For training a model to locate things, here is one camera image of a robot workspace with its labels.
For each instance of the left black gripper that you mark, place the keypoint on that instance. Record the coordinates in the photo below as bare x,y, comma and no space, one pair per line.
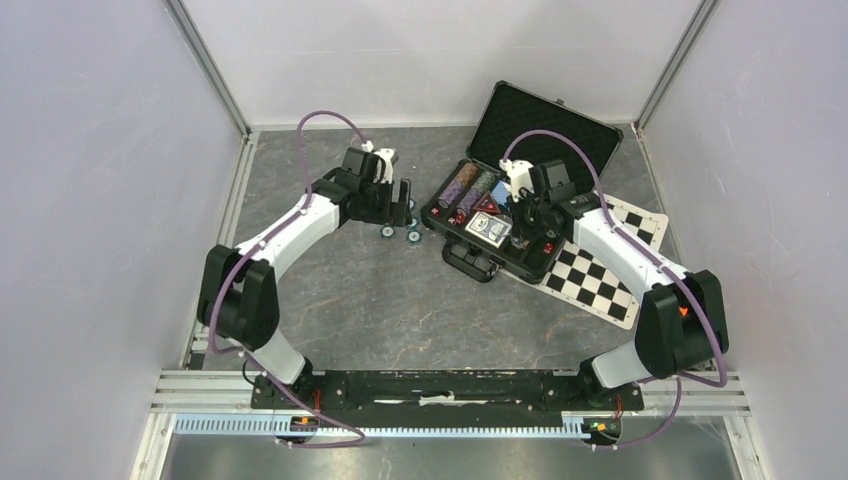
399,211

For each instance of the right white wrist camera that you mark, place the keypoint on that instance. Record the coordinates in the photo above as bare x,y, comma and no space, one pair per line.
518,173

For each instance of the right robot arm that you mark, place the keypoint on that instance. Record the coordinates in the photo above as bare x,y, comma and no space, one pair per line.
681,321

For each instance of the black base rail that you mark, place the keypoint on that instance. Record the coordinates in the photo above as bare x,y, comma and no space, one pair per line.
458,398

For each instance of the clear round lid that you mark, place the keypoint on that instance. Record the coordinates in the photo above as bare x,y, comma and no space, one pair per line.
498,227

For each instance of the black poker set case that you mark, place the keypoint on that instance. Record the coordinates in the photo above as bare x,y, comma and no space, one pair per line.
519,125

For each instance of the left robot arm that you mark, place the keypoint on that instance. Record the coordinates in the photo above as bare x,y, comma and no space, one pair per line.
239,294

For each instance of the blue card deck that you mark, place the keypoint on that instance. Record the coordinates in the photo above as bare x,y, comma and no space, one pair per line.
477,226
500,194

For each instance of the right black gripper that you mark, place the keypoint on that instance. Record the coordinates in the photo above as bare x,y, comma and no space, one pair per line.
519,227

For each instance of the red triangular card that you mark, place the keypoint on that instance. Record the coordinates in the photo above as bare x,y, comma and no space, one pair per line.
487,204

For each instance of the black white checkered board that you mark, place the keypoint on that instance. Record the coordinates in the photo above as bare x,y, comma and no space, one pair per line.
579,279

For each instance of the purple chip stack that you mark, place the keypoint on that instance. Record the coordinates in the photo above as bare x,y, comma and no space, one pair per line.
468,201
450,193

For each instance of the brown chip stack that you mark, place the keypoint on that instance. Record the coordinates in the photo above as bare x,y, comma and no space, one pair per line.
466,174

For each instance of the blue card deck in case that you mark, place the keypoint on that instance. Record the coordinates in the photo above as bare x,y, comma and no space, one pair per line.
477,226

